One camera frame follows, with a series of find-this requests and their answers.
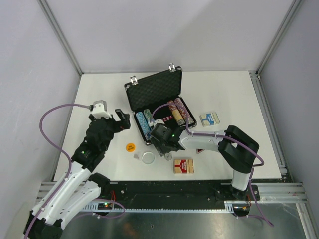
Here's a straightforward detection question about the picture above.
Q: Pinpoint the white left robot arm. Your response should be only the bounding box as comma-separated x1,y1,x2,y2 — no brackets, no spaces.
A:
23,103,131,239

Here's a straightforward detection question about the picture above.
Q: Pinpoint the light blue chip stack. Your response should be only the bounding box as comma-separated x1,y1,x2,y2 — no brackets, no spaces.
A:
136,112,151,139

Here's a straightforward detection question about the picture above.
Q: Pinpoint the red dice row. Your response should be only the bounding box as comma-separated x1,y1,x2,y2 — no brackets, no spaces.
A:
162,116,173,122

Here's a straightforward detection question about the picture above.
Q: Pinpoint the clear dealer button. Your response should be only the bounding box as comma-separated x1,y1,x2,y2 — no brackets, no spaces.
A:
142,151,155,164

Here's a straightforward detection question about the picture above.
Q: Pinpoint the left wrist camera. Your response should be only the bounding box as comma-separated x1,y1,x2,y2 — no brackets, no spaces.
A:
90,100,112,119

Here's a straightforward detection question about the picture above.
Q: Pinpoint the black poker chip case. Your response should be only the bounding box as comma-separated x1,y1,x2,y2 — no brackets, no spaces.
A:
124,63,197,145

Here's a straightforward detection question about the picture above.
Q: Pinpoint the white cable duct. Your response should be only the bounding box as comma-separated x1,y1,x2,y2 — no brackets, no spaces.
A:
80,202,234,214

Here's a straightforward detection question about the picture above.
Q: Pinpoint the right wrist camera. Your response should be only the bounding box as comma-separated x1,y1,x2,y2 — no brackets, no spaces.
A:
148,119,164,127

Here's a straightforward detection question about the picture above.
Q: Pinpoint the orange big blind button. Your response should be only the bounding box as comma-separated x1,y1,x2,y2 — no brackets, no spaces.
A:
126,143,136,152

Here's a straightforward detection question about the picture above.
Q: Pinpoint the red chip stack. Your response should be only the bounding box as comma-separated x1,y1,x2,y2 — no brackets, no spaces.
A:
168,100,178,113

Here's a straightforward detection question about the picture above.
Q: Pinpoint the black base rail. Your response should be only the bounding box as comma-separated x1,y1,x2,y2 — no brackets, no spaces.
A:
82,180,260,210

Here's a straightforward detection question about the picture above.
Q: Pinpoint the blue card deck box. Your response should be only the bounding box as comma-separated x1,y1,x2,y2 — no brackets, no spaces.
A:
200,112,220,127

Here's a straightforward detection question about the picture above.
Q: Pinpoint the red card deck box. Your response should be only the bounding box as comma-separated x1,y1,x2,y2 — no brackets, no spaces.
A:
173,159,194,174

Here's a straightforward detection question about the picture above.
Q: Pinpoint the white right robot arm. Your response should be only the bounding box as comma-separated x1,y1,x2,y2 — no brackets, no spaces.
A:
150,123,260,200

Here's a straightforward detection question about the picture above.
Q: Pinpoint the purple chip stack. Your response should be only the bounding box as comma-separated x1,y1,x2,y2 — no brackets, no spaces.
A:
174,98,194,124

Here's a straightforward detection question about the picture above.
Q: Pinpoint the green chip stack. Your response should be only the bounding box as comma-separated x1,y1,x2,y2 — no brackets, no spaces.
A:
143,109,152,122

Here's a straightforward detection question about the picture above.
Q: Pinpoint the yellow chip stack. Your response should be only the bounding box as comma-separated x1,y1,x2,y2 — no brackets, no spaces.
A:
172,110,185,125

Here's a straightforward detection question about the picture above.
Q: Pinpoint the grey poker chip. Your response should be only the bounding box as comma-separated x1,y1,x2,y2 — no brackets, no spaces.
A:
164,153,172,160

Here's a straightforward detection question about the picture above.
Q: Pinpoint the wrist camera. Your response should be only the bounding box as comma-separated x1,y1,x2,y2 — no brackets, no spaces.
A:
148,119,164,127
90,100,112,119

